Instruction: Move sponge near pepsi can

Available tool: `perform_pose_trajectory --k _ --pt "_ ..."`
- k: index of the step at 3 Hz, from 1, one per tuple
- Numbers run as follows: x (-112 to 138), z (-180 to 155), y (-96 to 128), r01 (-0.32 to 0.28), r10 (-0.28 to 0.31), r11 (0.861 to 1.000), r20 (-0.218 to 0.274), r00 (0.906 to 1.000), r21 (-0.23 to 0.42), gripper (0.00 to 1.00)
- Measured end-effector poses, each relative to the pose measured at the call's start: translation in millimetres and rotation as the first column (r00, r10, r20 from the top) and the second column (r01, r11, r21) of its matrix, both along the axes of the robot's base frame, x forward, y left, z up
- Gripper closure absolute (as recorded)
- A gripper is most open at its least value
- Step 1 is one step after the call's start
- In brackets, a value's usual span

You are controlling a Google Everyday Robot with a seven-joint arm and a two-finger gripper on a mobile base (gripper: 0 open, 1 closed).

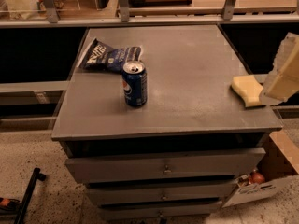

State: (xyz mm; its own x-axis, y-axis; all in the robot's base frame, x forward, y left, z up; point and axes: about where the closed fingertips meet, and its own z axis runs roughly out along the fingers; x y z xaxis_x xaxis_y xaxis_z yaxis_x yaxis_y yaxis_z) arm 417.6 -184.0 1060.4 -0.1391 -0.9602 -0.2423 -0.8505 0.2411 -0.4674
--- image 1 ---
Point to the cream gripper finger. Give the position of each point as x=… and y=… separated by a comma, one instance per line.
x=263, y=97
x=284, y=82

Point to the yellow sponge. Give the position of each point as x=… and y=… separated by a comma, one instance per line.
x=249, y=89

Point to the blue pepsi can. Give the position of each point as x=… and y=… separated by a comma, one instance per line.
x=134, y=81

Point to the cardboard box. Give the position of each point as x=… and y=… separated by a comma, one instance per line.
x=279, y=166

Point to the top grey drawer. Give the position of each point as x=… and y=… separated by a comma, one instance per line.
x=233, y=162

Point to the grey drawer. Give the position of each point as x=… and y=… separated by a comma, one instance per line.
x=160, y=192
x=159, y=210
x=233, y=162

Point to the red onion in box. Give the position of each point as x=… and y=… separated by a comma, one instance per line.
x=257, y=177

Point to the grey drawer cabinet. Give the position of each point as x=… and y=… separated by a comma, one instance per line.
x=191, y=106

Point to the middle grey drawer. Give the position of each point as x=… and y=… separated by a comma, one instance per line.
x=160, y=192

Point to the dark blue chip bag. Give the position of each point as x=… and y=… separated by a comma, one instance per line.
x=102, y=57

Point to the bottom grey drawer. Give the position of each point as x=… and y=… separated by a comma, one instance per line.
x=159, y=210

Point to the black metal bar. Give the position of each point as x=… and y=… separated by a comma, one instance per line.
x=36, y=176

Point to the orange black tool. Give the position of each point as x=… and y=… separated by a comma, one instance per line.
x=9, y=206

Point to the metal shelf rail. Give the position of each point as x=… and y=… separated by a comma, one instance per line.
x=75, y=13

